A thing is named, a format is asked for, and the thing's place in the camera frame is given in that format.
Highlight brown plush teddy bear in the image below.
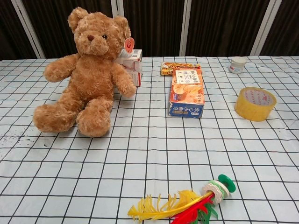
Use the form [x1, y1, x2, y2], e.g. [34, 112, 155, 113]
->
[32, 7, 137, 138]

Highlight white black grid tablecloth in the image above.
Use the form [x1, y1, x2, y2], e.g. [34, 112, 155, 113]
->
[0, 55, 299, 224]

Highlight orange blue snack box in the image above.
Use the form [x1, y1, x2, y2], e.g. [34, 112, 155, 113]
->
[168, 67, 206, 120]

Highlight white red carton box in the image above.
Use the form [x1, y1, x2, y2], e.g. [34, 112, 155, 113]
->
[114, 49, 143, 88]

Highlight yellow red flat box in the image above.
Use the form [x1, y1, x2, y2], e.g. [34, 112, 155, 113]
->
[160, 62, 202, 77]

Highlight orange ear hang tag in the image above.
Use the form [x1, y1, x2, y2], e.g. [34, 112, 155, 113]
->
[124, 37, 135, 53]

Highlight small white plastic jar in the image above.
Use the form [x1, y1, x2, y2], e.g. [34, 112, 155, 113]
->
[228, 56, 247, 75]

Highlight feather shuttlecock with green discs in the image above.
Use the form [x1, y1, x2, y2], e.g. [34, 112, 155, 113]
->
[127, 174, 236, 224]

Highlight yellow packing tape roll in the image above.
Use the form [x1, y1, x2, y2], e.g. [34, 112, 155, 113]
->
[234, 86, 277, 122]

